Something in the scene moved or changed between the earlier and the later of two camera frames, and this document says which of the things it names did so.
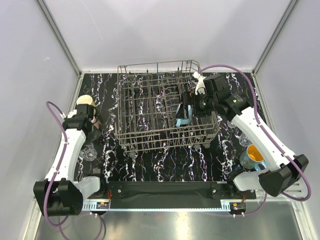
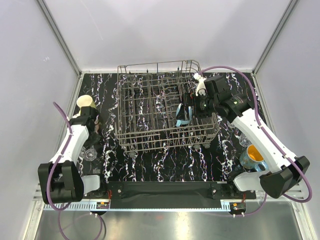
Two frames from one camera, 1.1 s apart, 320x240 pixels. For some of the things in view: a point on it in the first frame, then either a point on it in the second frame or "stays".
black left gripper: x=90 y=138 to x=94 y=140
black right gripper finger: x=187 y=112 stays
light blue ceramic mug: x=183 y=114 stays
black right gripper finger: x=180 y=113 stays
